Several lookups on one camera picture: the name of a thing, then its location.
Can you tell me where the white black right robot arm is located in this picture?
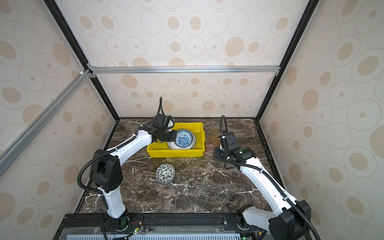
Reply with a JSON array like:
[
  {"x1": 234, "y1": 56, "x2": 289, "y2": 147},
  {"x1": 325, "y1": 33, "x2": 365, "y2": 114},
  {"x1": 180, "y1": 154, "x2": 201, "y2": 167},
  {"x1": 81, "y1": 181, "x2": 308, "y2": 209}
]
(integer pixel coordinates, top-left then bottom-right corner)
[{"x1": 214, "y1": 132, "x2": 321, "y2": 240}]

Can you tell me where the diagonal aluminium frame bar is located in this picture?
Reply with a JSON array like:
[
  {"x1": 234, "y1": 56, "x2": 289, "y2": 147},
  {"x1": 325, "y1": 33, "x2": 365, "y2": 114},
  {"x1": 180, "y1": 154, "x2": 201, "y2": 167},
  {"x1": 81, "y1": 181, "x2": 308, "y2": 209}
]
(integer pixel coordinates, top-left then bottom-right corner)
[{"x1": 1, "y1": 70, "x2": 91, "y2": 175}]

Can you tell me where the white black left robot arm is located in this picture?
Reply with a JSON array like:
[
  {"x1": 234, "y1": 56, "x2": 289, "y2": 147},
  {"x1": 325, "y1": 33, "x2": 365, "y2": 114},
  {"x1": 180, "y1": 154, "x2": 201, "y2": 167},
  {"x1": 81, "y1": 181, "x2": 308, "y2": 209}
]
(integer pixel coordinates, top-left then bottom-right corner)
[{"x1": 77, "y1": 114, "x2": 177, "y2": 221}]

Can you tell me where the white black-striped-rim plate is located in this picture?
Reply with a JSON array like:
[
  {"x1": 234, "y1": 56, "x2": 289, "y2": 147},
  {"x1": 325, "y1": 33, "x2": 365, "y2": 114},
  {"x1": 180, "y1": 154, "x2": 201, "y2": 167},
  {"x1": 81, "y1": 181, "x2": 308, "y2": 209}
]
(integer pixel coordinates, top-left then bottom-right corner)
[{"x1": 167, "y1": 130, "x2": 197, "y2": 150}]

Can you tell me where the horizontal aluminium frame bar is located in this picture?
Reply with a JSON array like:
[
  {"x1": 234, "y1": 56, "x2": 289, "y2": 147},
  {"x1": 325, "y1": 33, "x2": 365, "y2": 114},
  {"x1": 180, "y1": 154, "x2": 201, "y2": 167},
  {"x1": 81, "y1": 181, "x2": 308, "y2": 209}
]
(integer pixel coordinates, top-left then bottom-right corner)
[{"x1": 90, "y1": 66, "x2": 280, "y2": 74}]

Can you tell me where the amber translucent cup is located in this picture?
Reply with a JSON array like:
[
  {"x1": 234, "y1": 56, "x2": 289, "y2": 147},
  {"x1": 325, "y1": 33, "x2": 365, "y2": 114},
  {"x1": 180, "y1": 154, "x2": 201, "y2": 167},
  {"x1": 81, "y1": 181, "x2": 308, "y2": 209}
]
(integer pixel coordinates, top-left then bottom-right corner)
[{"x1": 211, "y1": 129, "x2": 221, "y2": 143}]

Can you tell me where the black leaf-pattern bowl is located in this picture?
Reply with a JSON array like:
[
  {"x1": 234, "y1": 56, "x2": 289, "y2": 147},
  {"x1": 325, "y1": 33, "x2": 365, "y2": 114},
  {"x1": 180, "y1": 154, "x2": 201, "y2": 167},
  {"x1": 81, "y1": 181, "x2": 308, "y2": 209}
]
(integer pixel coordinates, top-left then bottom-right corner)
[{"x1": 155, "y1": 164, "x2": 176, "y2": 185}]

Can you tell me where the pink translucent cup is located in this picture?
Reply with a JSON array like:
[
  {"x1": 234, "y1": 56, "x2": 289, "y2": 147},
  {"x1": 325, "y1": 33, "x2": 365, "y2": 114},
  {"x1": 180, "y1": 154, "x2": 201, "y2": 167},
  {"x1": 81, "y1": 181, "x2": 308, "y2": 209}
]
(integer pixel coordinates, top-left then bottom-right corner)
[{"x1": 206, "y1": 136, "x2": 220, "y2": 153}]

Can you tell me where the yellow plastic bin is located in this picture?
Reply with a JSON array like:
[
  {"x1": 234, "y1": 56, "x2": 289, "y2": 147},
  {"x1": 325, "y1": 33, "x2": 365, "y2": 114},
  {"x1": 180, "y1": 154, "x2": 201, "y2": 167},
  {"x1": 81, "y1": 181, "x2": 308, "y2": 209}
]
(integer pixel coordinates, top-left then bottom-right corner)
[{"x1": 147, "y1": 123, "x2": 206, "y2": 158}]

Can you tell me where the blue floral ceramic bowl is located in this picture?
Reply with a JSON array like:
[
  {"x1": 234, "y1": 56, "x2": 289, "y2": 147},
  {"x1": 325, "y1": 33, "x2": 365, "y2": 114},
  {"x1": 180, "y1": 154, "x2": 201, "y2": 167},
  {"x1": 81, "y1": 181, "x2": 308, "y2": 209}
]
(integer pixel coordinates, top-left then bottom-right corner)
[{"x1": 175, "y1": 129, "x2": 194, "y2": 149}]

